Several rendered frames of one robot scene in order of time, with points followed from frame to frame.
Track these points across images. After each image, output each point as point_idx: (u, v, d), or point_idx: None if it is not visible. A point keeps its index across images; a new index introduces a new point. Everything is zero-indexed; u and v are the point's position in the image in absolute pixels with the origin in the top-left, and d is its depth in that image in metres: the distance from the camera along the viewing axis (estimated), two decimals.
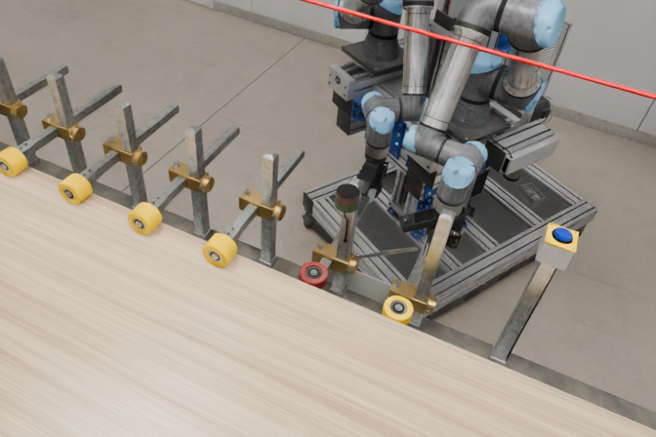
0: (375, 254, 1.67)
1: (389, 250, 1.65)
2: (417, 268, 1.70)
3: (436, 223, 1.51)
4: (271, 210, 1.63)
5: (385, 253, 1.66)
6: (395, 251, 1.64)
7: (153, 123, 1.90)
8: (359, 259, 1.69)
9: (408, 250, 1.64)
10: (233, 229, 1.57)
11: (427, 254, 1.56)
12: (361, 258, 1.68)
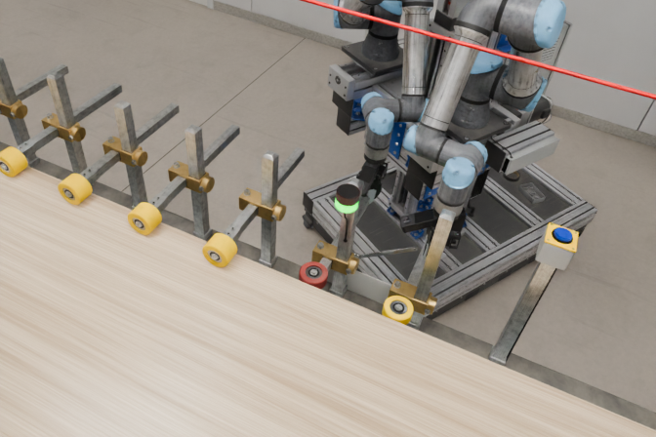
0: (375, 254, 1.67)
1: (389, 250, 1.65)
2: (417, 268, 1.70)
3: (436, 223, 1.51)
4: (271, 210, 1.63)
5: (385, 253, 1.66)
6: (395, 251, 1.64)
7: (153, 123, 1.90)
8: (359, 259, 1.69)
9: (408, 250, 1.64)
10: (233, 229, 1.57)
11: (428, 254, 1.56)
12: (361, 258, 1.68)
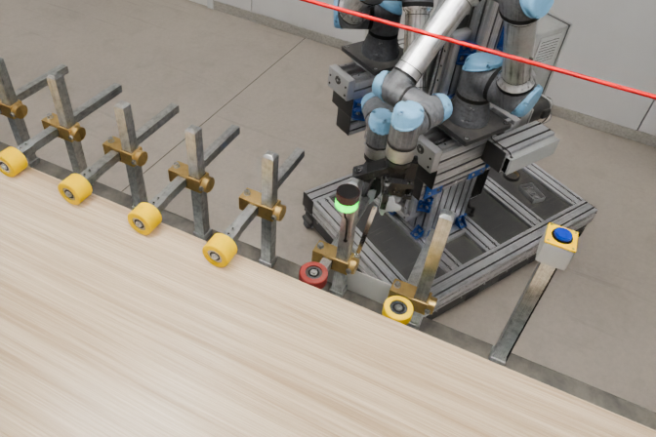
0: (361, 241, 1.66)
1: (364, 227, 1.64)
2: (417, 268, 1.70)
3: (389, 173, 1.47)
4: (271, 210, 1.63)
5: (364, 233, 1.64)
6: (367, 223, 1.63)
7: (153, 123, 1.90)
8: (359, 257, 1.68)
9: (372, 214, 1.61)
10: (233, 229, 1.57)
11: (381, 205, 1.53)
12: (358, 254, 1.68)
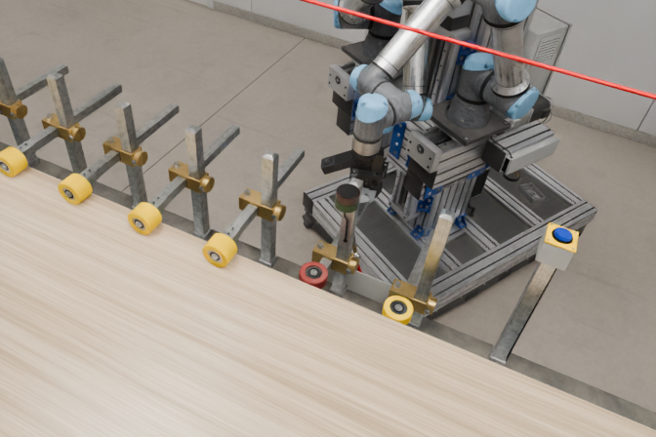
0: None
1: None
2: (417, 268, 1.70)
3: (355, 164, 1.50)
4: (271, 210, 1.63)
5: None
6: None
7: (153, 123, 1.90)
8: (358, 256, 1.68)
9: None
10: (233, 229, 1.57)
11: None
12: (356, 253, 1.68)
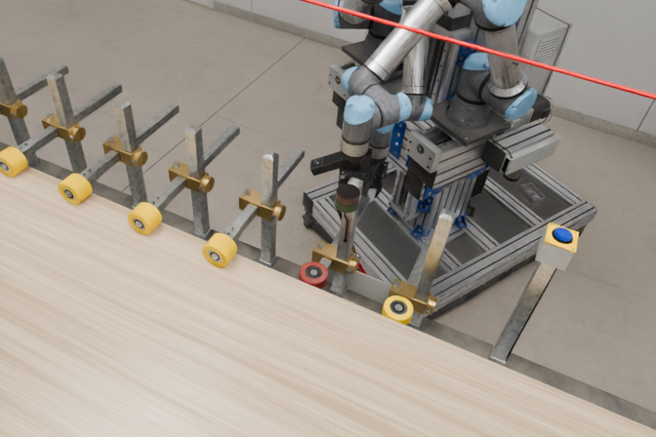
0: None
1: None
2: (417, 268, 1.70)
3: (344, 165, 1.52)
4: (271, 210, 1.63)
5: None
6: (341, 219, 1.66)
7: (153, 123, 1.90)
8: (357, 255, 1.68)
9: (338, 209, 1.65)
10: (233, 229, 1.57)
11: None
12: (355, 253, 1.68)
